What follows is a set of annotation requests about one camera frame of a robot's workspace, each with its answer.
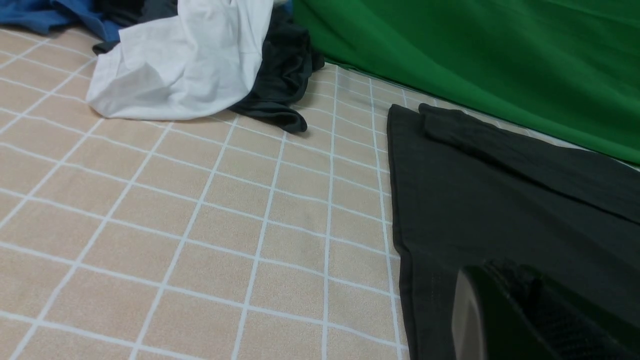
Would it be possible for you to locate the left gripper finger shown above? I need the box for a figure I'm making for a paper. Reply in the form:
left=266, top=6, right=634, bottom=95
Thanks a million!
left=451, top=263, right=640, bottom=360

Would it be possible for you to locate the gray long-sleeve top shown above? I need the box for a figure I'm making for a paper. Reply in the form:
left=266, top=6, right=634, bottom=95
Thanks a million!
left=387, top=104, right=640, bottom=360

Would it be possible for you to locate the green backdrop cloth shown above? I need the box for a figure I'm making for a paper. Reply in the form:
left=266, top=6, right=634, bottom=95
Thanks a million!
left=293, top=0, right=640, bottom=165

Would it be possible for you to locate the white shirt in pile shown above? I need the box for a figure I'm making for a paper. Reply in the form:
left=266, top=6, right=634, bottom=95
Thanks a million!
left=86, top=0, right=274, bottom=121

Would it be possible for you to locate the dark gray garment in pile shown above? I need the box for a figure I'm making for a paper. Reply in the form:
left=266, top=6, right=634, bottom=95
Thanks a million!
left=94, top=0, right=325, bottom=133

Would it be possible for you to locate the blue garment in pile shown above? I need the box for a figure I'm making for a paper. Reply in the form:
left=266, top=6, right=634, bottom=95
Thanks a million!
left=0, top=0, right=121, bottom=42

